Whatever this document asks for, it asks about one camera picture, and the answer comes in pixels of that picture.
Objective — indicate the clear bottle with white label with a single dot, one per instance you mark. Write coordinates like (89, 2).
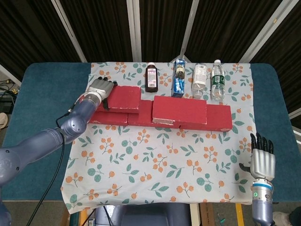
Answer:
(199, 77)

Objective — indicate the red brick with worn patch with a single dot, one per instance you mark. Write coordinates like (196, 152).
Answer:
(178, 108)

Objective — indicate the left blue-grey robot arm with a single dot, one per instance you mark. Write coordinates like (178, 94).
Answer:
(77, 117)

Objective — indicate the brown cardboard box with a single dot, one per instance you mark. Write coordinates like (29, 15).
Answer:
(207, 214)

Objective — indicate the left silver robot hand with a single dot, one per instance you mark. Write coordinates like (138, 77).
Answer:
(101, 88)

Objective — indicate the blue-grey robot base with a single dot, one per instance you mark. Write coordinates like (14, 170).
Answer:
(145, 214)

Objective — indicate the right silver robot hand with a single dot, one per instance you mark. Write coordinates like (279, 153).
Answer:
(262, 164)

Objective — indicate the red brick with white-chipped edges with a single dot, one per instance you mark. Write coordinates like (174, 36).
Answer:
(124, 99)

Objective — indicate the dark slatted white-framed partition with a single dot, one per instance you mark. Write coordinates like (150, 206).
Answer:
(105, 23)

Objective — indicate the brown medicine bottle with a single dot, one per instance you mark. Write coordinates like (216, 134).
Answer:
(152, 77)

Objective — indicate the yellow table leg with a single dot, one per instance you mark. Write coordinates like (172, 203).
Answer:
(239, 214)

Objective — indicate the floral tablecloth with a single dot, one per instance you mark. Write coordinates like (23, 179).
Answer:
(150, 164)

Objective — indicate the red brick with broken corner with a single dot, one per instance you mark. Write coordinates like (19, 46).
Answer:
(218, 116)

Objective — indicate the water bottle with green label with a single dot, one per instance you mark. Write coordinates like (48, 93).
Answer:
(217, 80)

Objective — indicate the plain red brick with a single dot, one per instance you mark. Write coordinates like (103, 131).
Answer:
(144, 115)

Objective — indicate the beige straw hat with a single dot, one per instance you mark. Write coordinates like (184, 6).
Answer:
(2, 120)

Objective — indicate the teal felt table cover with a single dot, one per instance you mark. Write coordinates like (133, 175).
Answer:
(35, 94)

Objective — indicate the blue cookie box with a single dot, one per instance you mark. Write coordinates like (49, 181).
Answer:
(178, 80)

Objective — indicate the red brick with white scratches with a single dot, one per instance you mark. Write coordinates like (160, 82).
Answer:
(110, 117)

